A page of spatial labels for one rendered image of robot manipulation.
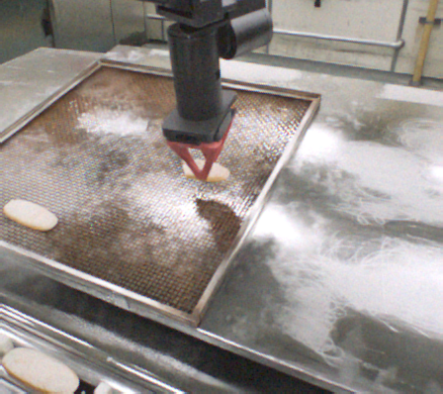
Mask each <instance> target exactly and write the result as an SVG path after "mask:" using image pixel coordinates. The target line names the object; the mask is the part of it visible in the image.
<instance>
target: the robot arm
mask: <svg viewBox="0 0 443 394"><path fill-rule="evenodd" d="M136 1H140V2H144V3H149V4H154V6H155V11H156V14H157V15H159V16H162V17H165V18H168V19H171V20H174V21H177V23H174V24H172V25H170V26H169V27H168V28H167V30H166V34H167V40H168V46H169V53H170V60H171V67H172V74H173V81H174V87H175V94H176V101H177V106H176V107H175V109H174V110H173V111H172V113H171V114H170V115H169V117H168V118H167V119H166V121H165V122H164V123H163V125H162V133H163V137H164V138H166V139H167V143H168V145H169V146H170V147H171V148H172V149H173V151H174V152H175V153H176V154H177V155H178V156H179V157H180V158H181V159H182V160H183V161H184V162H185V163H186V164H187V166H188V167H189V168H190V170H191V171H192V172H193V174H194V175H195V177H196V178H197V179H203V180H207V178H208V176H209V174H210V171H211V169H212V166H213V164H214V162H216V161H217V159H218V157H219V155H220V152H221V150H222V146H223V144H224V142H225V140H226V138H227V136H228V134H229V131H230V129H231V127H232V125H233V122H234V120H235V118H236V112H235V109H234V108H230V106H231V105H232V103H233V102H236V92H235V91H233V90H224V89H222V77H221V63H220V58H222V59H224V60H232V59H234V58H236V57H239V56H241V55H244V54H246V53H248V52H250V51H252V50H254V49H258V48H260V47H263V46H265V45H267V44H268V43H269V42H270V41H271V39H272V37H273V21H272V18H271V15H270V13H269V11H268V9H267V8H266V0H136ZM187 148H197V149H200V150H201V152H202V154H203V156H204V158H205V164H204V166H203V169H202V170H201V169H199V167H198V165H197V164H196V162H195V160H194V159H193V158H192V156H191V155H190V153H189V151H188V150H187Z"/></svg>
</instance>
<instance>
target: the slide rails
mask: <svg viewBox="0 0 443 394"><path fill-rule="evenodd" d="M1 334H5V335H7V336H9V337H10V338H11V341H12V343H13V346H14V347H15V348H29V349H32V350H36V351H38V352H41V353H43V354H45V355H48V356H52V357H54V358H56V359H58V360H59V361H61V362H63V363H65V364H66V365H67V366H68V367H69V368H70V369H72V370H73V371H74V372H75V374H76V375H77V377H78V380H80V381H82V382H84V383H86V384H88V385H90V386H92V387H94V388H96V389H97V387H98V386H99V385H100V384H101V382H104V383H106V384H108V385H109V386H110V387H111V390H112V394H156V393H153V392H151V391H149V390H148V389H146V388H144V387H142V386H140V385H138V384H136V383H133V382H131V381H129V380H127V379H125V378H124V377H122V376H120V375H118V374H116V373H113V372H111V371H109V370H107V369H105V368H103V367H100V366H98V365H96V364H93V363H91V362H89V361H87V360H85V359H83V358H81V357H79V356H77V355H75V354H72V353H70V352H68V351H66V350H64V349H63V348H61V347H59V346H57V345H53V344H51V343H49V342H47V341H45V340H43V339H41V338H39V337H37V336H34V335H32V334H30V333H28V332H27V331H25V330H23V329H21V328H19V327H17V326H14V325H12V324H10V323H8V322H6V321H4V320H2V319H0V335H1ZM2 361H3V356H1V355H0V375H4V376H5V377H7V378H8V379H10V380H12V381H14V382H16V383H17V384H19V385H21V386H23V387H25V388H27V389H29V390H30V391H32V392H34V393H36V394H44V393H42V392H40V391H38V390H36V389H34V388H32V387H30V386H28V385H26V384H24V383H23V382H21V381H19V380H18V379H16V378H14V377H12V376H11V375H9V374H8V373H7V372H6V370H5V368H4V366H3V363H2Z"/></svg>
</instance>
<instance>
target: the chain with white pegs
mask: <svg viewBox="0 0 443 394"><path fill-rule="evenodd" d="M13 348H14V346H13V343H12V341H11V338H10V337H9V336H7V335H5V334H1V335H0V355H1V356H4V355H5V354H6V353H7V352H8V351H9V350H11V349H13ZM75 391H80V392H79V393H78V394H112V390H111V387H110V386H109V385H108V384H106V383H104V382H101V384H100V385H99V386H98V387H97V389H96V390H95V392H92V391H91V392H89V389H87V388H85V387H83V386H81V385H79V384H78V387H77V388H76V390H74V392H73V394H74V393H75Z"/></svg>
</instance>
